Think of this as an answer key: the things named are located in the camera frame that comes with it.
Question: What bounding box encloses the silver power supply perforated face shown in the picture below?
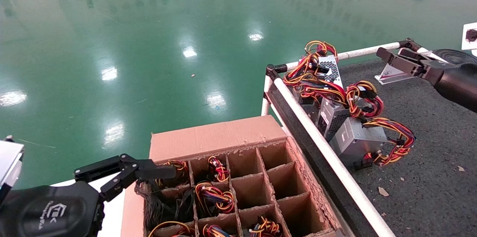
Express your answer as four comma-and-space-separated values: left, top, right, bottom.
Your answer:
282, 40, 341, 90

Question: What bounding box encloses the black cable bundle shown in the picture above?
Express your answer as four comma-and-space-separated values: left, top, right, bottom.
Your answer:
135, 179, 196, 230

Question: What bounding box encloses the silver power supply with label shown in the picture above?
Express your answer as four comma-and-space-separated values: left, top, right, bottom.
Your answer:
317, 97, 353, 141

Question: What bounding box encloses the clear acrylic sign holder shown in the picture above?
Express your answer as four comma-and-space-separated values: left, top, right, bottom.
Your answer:
375, 51, 423, 85

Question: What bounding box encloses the black round ribbed disc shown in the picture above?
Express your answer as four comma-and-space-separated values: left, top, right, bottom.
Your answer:
432, 49, 477, 67

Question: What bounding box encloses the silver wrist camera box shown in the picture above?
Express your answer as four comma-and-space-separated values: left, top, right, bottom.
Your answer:
0, 140, 25, 193
461, 22, 477, 52

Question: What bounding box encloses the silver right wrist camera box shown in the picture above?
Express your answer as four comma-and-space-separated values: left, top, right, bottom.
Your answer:
461, 22, 477, 52

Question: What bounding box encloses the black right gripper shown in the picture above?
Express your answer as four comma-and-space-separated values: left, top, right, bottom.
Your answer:
376, 46, 477, 114

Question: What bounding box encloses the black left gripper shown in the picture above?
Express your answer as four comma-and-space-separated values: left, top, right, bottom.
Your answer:
0, 154, 176, 237

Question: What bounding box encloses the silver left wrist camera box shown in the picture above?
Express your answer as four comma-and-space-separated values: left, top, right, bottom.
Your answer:
0, 140, 25, 193

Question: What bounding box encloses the brown cardboard divider box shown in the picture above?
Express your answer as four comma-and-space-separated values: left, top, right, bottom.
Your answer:
121, 115, 345, 237

